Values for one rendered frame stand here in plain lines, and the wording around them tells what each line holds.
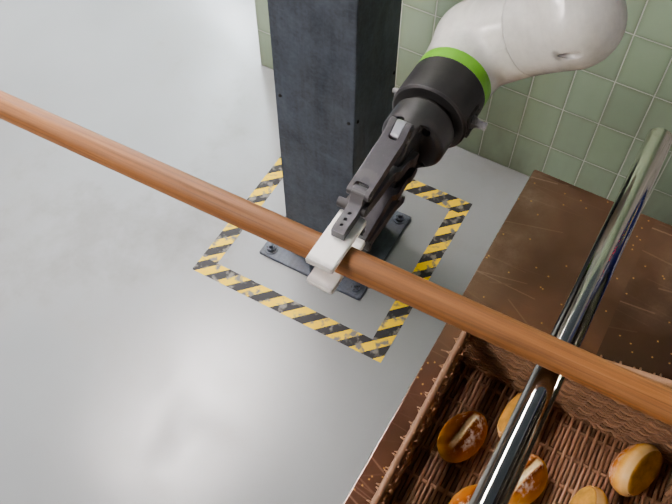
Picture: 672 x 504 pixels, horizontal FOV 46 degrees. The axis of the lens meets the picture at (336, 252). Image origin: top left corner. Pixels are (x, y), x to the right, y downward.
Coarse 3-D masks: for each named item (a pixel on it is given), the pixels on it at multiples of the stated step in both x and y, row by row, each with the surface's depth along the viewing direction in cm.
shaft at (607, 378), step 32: (0, 96) 89; (32, 128) 88; (64, 128) 86; (96, 160) 86; (128, 160) 84; (192, 192) 82; (224, 192) 81; (256, 224) 79; (288, 224) 79; (352, 256) 77; (384, 288) 76; (416, 288) 75; (448, 320) 74; (480, 320) 73; (512, 320) 73; (512, 352) 73; (544, 352) 71; (576, 352) 71; (608, 384) 69; (640, 384) 69
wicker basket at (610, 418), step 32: (448, 352) 124; (480, 352) 133; (448, 384) 133; (480, 384) 136; (512, 384) 135; (576, 384) 124; (416, 416) 118; (448, 416) 133; (576, 416) 132; (608, 416) 128; (640, 416) 122; (416, 448) 129; (480, 448) 130; (544, 448) 129; (576, 448) 129; (608, 448) 130; (384, 480) 112; (576, 480) 127; (608, 480) 126
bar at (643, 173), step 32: (640, 160) 88; (640, 192) 85; (608, 224) 83; (608, 256) 80; (576, 288) 79; (576, 320) 76; (544, 384) 72; (512, 416) 71; (544, 416) 71; (512, 448) 69; (480, 480) 68; (512, 480) 68
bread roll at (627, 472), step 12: (636, 444) 125; (648, 444) 124; (624, 456) 123; (636, 456) 122; (648, 456) 122; (660, 456) 124; (612, 468) 124; (624, 468) 122; (636, 468) 121; (648, 468) 123; (612, 480) 123; (624, 480) 121; (636, 480) 121; (648, 480) 123; (624, 492) 121; (636, 492) 122
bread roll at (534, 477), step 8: (536, 456) 124; (528, 464) 122; (536, 464) 123; (544, 464) 124; (528, 472) 122; (536, 472) 122; (544, 472) 123; (520, 480) 121; (528, 480) 121; (536, 480) 121; (544, 480) 123; (520, 488) 121; (528, 488) 121; (536, 488) 121; (512, 496) 121; (520, 496) 121; (528, 496) 121; (536, 496) 122
